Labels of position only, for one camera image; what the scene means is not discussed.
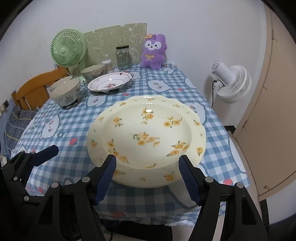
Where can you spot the white standing fan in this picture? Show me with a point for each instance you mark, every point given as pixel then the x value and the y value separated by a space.
pixel 233 83

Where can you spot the floral ceramic bowl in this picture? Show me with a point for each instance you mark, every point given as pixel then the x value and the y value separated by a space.
pixel 92 72
pixel 67 95
pixel 57 81

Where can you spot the green desk fan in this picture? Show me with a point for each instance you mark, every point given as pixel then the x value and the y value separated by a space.
pixel 68 47

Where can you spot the purple plush bunny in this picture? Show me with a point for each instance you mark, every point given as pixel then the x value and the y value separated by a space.
pixel 152 53

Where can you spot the green patterned board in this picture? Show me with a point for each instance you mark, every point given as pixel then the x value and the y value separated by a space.
pixel 108 37

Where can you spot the white red-flower plate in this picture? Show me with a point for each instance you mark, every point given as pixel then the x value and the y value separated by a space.
pixel 108 81

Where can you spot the beige door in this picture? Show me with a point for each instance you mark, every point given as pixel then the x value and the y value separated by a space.
pixel 275 115

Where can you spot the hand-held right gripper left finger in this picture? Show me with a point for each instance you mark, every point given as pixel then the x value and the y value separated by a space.
pixel 106 176

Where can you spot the wall socket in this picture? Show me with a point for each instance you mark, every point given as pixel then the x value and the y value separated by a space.
pixel 4 107

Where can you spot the cotton swab container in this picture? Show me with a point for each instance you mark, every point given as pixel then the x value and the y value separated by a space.
pixel 107 66

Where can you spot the glass jar with lid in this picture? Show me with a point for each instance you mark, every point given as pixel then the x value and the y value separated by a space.
pixel 123 59

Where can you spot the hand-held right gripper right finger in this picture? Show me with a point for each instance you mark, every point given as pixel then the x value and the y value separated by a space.
pixel 188 178

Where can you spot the grey plaid bedding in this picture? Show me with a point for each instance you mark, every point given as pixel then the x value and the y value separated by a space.
pixel 18 125

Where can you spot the blue checked tablecloth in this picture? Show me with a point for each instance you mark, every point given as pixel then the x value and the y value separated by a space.
pixel 69 125

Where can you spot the deep cream yellow-flower plate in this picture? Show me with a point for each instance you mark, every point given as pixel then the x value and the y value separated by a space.
pixel 138 122

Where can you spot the wooden bed headboard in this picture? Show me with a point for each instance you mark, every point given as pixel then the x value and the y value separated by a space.
pixel 30 92

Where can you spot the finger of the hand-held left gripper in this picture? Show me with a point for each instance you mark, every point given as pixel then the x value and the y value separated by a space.
pixel 46 153

